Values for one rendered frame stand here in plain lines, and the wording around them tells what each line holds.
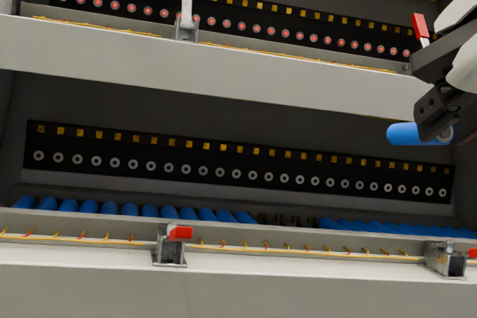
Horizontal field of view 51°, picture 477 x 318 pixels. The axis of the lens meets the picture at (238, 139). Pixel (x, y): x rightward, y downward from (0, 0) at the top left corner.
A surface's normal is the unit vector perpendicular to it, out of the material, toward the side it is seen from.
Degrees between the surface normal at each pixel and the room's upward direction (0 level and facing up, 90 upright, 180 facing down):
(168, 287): 111
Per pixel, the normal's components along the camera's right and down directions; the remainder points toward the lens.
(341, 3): 0.25, -0.27
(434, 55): -0.81, -0.25
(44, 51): 0.23, 0.09
